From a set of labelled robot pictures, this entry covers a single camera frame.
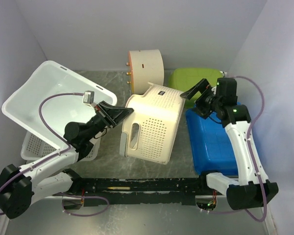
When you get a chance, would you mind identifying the white perforated lower basket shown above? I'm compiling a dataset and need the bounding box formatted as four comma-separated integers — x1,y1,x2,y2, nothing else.
21,132,100,162

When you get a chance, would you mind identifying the cream perforated laundry basket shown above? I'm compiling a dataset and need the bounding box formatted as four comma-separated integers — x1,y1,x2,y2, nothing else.
120,83,185,165

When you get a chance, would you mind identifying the green plastic tub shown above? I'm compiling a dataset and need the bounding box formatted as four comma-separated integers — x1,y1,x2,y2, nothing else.
168,68,227,92

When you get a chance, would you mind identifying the aluminium frame rail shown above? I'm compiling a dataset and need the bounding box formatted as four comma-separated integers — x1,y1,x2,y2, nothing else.
0,197,278,235

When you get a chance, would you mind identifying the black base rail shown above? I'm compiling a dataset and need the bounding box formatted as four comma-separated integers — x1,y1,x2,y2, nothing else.
64,177,214,207

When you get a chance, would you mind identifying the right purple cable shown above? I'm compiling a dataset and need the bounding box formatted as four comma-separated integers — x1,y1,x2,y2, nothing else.
203,75,269,223

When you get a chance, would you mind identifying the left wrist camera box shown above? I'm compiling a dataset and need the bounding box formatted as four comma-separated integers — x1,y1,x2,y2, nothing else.
83,91,95,105

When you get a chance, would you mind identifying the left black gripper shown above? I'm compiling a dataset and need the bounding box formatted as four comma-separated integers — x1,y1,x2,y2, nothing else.
85,100,134,141

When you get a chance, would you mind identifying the white plastic basket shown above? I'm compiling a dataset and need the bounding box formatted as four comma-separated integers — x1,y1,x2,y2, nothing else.
1,61,117,149

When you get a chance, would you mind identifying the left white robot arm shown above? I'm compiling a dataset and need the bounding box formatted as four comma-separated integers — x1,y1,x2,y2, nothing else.
0,101,134,219

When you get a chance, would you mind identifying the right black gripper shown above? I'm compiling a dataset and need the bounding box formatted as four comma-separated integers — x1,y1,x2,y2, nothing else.
180,78,221,119

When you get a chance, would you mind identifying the beige cylindrical device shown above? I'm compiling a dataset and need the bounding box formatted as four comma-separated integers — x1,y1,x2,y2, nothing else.
126,49,165,94

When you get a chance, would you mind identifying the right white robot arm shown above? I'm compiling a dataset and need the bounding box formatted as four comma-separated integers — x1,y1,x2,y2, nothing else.
180,77,279,211

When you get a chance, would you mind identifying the blue plastic tub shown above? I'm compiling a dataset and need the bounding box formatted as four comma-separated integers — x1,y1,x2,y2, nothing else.
185,109,238,176

